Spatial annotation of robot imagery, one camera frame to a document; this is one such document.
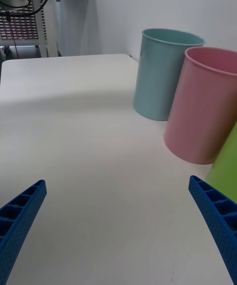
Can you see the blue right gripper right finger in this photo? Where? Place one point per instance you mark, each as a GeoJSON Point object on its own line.
{"type": "Point", "coordinates": [219, 216]}

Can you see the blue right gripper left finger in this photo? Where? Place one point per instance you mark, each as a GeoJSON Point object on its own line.
{"type": "Point", "coordinates": [17, 221]}

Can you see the yellow-green plastic bin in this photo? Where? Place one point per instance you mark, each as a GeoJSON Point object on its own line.
{"type": "Point", "coordinates": [225, 171]}

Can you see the pink plastic bin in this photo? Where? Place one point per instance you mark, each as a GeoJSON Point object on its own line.
{"type": "Point", "coordinates": [202, 112]}

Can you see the pale blue plastic bin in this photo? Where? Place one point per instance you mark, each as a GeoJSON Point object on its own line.
{"type": "Point", "coordinates": [158, 78]}

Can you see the grey rack of small drawers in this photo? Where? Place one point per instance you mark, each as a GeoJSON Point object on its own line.
{"type": "Point", "coordinates": [22, 28]}

